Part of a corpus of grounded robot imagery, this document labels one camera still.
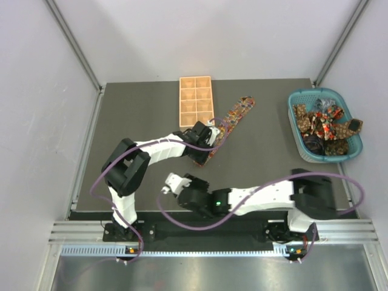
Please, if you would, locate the teal plastic basket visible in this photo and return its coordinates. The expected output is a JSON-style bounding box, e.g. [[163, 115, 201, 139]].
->
[[287, 88, 363, 163]]

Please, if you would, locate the red floral tie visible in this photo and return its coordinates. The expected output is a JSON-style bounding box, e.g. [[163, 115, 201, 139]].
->
[[310, 105, 344, 141]]

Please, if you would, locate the blue grey tie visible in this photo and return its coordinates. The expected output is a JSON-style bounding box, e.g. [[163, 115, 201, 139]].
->
[[313, 98, 336, 112]]

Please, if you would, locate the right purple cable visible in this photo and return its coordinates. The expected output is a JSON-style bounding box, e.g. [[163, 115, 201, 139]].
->
[[157, 171, 365, 263]]

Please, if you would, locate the grey slotted cable duct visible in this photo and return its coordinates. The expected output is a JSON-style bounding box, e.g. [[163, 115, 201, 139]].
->
[[61, 244, 305, 258]]

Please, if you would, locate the colourful banana print tie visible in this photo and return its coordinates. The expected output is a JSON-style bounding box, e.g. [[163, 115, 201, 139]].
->
[[189, 96, 255, 149]]

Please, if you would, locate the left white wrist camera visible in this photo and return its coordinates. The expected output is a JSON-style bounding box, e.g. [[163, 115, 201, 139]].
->
[[206, 121, 221, 147]]

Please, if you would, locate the purple cable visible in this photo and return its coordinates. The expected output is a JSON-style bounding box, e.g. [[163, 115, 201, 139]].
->
[[90, 117, 229, 263], [157, 171, 365, 263]]

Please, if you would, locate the wooden eight-compartment box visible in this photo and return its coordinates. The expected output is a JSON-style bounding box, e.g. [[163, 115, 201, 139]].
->
[[179, 76, 215, 129]]

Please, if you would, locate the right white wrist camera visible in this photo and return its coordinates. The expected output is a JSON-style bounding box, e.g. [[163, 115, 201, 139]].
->
[[161, 173, 192, 195]]

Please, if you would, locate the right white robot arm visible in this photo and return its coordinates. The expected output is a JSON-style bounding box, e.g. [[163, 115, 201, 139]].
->
[[172, 169, 338, 240]]

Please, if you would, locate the dark rolled tie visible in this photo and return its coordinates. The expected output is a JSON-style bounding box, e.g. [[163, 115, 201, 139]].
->
[[303, 135, 325, 156]]

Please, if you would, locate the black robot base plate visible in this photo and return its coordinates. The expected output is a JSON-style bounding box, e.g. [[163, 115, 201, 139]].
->
[[102, 211, 318, 252]]

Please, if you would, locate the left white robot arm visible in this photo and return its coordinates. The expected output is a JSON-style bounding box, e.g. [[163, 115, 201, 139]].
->
[[101, 121, 222, 241]]

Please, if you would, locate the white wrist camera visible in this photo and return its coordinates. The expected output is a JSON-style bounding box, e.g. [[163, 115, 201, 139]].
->
[[206, 121, 221, 147], [161, 173, 192, 195]]

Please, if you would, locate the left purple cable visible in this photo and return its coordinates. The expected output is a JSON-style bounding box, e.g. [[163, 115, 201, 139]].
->
[[90, 117, 229, 263]]

